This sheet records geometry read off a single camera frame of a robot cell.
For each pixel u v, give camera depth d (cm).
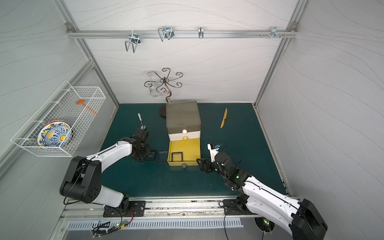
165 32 76
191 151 91
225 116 115
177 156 91
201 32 72
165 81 91
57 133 63
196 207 75
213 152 72
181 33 78
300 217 41
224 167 60
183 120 86
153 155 88
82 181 43
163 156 95
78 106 77
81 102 78
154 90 101
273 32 77
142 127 105
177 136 89
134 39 78
